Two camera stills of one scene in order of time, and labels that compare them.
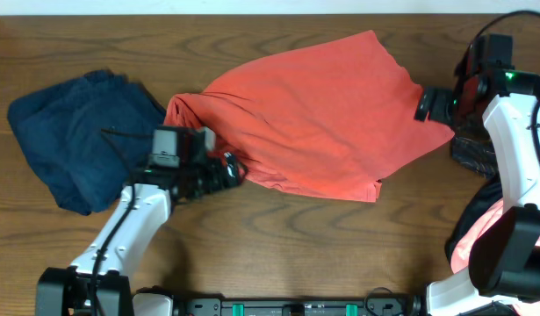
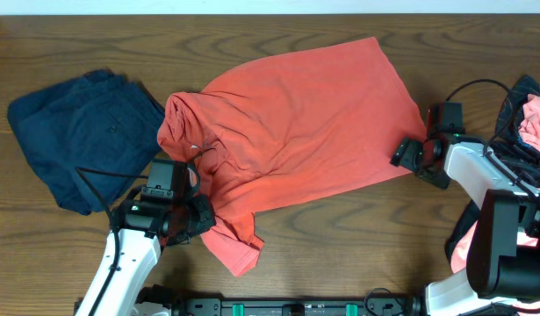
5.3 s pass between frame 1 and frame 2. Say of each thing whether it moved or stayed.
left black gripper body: moved
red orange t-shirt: moved
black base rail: stayed
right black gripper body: moved
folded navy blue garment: stayed
